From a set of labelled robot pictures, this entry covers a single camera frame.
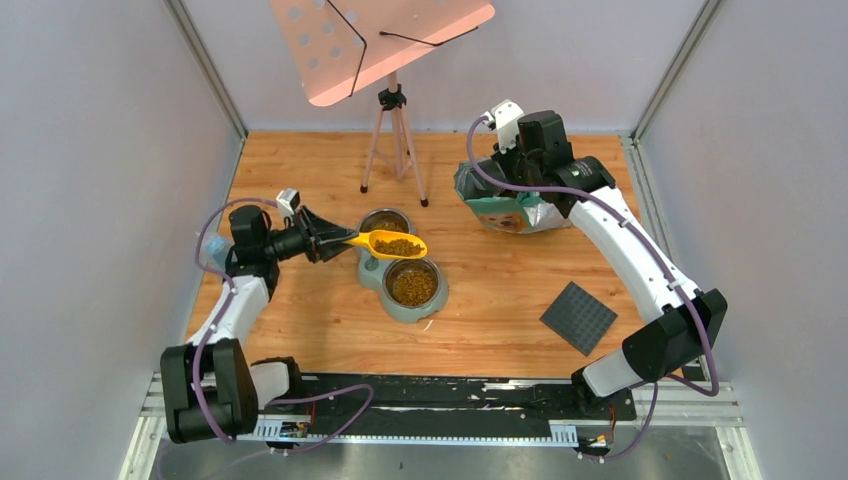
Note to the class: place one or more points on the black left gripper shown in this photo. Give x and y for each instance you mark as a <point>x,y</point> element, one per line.
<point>310,235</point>

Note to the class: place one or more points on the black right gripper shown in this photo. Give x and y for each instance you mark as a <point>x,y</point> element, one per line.
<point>505,160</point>

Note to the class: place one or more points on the green dog food bag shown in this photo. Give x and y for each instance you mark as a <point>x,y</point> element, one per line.
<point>504,210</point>

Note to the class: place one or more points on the yellow plastic scoop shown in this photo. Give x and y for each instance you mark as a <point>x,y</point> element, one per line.
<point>366,240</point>

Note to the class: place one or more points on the brown kibble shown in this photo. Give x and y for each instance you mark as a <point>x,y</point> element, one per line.
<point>413,287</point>
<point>399,248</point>
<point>391,225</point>

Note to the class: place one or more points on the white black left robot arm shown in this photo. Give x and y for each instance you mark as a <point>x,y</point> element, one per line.
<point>209,389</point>

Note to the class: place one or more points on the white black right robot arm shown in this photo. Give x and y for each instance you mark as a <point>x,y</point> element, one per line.
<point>682,320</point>

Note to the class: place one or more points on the near steel bowl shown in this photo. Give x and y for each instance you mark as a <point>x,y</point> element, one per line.
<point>395,268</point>

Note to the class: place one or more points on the clear blue water bottle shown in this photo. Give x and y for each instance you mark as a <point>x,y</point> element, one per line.
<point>214,250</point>

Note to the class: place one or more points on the dark grey studded plate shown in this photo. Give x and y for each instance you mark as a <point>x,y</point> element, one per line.
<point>579,318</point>

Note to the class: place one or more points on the pink music stand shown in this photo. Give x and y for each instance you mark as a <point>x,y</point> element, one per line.
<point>342,47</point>

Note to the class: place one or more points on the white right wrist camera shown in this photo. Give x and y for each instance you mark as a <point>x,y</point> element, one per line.
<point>503,120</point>

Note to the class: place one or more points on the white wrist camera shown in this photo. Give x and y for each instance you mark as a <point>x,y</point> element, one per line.
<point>288,203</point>
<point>503,120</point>

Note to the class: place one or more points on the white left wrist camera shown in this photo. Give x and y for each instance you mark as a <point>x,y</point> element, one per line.
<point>288,203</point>

